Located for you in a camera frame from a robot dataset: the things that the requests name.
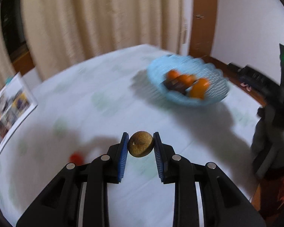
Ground red cherry tomato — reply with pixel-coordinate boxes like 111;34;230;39
69;153;84;166

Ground brown round longan fruit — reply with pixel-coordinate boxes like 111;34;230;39
128;131;154;158

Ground large dark passion fruit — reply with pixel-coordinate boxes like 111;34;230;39
163;79;187;95

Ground pink slippers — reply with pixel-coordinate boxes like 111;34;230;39
240;82;252;92

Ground light blue lattice fruit basket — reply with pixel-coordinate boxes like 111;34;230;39
147;54;229;107

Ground white patterned tablecloth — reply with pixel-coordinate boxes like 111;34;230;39
0;45;259;225

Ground metal door knob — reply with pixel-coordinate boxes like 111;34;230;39
196;14;204;19

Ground photo calendar stand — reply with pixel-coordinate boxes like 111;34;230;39
0;73;38;153

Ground brown wooden door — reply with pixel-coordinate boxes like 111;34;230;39
189;0;218;58

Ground beige curtain right panel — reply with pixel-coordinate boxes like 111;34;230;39
21;0;183;80

